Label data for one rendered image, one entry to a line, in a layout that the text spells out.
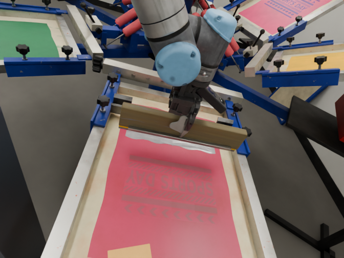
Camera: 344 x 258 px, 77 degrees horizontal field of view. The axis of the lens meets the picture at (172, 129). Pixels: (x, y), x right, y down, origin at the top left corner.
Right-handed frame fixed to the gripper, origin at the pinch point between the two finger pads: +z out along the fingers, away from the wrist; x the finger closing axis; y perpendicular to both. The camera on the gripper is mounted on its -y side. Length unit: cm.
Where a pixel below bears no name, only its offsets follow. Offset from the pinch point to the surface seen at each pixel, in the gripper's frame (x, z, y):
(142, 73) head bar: -37.7, 5.5, 16.3
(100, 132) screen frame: -1.6, 10.2, 26.2
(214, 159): -2.0, 13.6, -17.2
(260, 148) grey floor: -116, 109, -132
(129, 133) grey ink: -6.7, 13.4, 16.4
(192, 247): 30.3, 13.7, -6.1
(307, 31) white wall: -273, 11, -201
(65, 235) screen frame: 31.8, 10.2, 25.8
